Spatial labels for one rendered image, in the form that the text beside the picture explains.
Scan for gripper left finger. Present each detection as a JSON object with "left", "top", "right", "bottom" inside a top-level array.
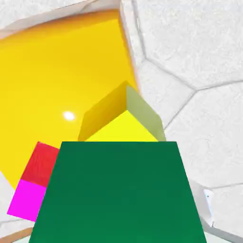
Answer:
[{"left": 0, "top": 226, "right": 34, "bottom": 243}]

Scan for small yellow cube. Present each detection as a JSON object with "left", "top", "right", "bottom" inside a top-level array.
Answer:
[{"left": 77, "top": 80, "right": 167, "bottom": 142}]

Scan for small green cube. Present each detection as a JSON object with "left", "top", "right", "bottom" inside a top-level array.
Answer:
[{"left": 28, "top": 140, "right": 208, "bottom": 243}]

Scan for large yellow box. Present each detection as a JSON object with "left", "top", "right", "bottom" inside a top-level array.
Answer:
[{"left": 0, "top": 8, "right": 141, "bottom": 191}]

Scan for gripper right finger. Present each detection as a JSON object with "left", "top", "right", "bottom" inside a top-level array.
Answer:
[{"left": 189, "top": 179, "right": 243, "bottom": 243}]

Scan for small magenta cube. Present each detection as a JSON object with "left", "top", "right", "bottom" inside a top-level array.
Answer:
[{"left": 7, "top": 141, "right": 60, "bottom": 222}]

